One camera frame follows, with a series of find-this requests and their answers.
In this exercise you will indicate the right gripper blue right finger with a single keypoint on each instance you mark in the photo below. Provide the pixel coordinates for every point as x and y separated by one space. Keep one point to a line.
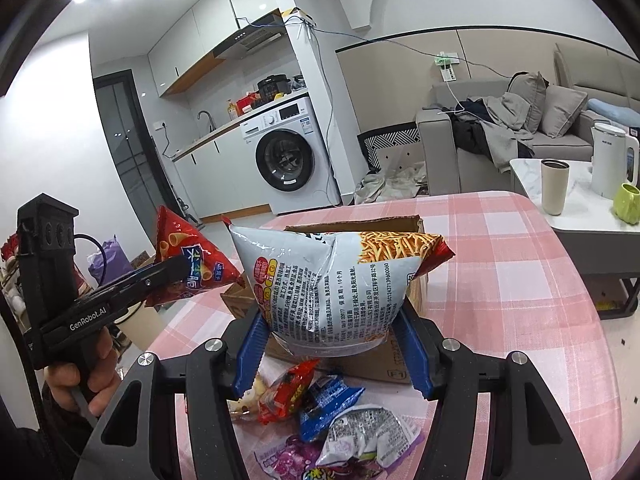
414 344

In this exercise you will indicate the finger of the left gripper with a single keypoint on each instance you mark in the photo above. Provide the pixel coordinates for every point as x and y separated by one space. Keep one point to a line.
160 272

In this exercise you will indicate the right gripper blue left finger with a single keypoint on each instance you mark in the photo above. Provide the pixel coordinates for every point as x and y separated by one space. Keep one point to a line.
253 345

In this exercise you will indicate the red wafer snack packet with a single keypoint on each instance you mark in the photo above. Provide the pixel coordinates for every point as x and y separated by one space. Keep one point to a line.
283 398

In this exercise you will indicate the red cone snack bag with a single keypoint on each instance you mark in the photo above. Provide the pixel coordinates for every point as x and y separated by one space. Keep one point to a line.
209 267

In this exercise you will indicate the noodle stick snack bag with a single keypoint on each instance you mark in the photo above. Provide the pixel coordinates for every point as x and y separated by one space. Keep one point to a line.
330 289

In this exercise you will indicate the blue wafer snack packet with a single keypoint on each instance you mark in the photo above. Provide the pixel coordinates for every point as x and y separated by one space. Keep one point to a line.
322 402

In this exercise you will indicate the purple white snack bag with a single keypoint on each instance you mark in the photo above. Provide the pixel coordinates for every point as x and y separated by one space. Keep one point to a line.
360 443

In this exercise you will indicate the person's left hand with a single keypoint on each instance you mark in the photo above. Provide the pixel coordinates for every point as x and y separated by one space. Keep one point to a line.
103 380

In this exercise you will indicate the brown cardboard box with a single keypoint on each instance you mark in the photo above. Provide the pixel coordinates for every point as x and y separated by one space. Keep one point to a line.
350 329

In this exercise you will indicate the white kitchen cabinets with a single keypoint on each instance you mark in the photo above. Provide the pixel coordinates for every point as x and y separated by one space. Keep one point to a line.
221 176

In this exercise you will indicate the crumpled beige cloth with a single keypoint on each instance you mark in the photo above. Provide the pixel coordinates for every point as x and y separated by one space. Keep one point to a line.
399 185

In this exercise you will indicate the white washing machine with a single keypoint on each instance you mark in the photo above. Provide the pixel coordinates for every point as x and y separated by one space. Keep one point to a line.
291 158

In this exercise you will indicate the grey sofa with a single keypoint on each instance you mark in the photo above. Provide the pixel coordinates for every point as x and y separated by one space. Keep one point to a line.
472 129

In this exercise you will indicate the white marble side table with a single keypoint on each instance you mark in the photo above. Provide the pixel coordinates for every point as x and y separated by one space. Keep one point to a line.
598 242

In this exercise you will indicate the beige tumbler cup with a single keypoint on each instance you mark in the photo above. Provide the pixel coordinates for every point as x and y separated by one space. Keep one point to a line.
554 180

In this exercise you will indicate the black rice cooker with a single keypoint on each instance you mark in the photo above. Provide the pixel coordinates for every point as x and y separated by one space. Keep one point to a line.
272 85

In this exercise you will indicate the green mug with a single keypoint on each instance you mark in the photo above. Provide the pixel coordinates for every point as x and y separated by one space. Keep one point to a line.
626 204

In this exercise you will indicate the grey cushion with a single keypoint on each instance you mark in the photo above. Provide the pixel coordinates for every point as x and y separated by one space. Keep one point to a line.
561 108

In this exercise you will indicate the white electric kettle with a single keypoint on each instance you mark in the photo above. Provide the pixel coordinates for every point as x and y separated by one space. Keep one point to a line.
615 159

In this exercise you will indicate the range hood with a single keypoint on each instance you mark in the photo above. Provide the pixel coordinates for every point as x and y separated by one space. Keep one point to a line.
252 37

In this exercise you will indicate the wall power strip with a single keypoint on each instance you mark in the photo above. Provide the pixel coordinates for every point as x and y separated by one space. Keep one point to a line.
446 62

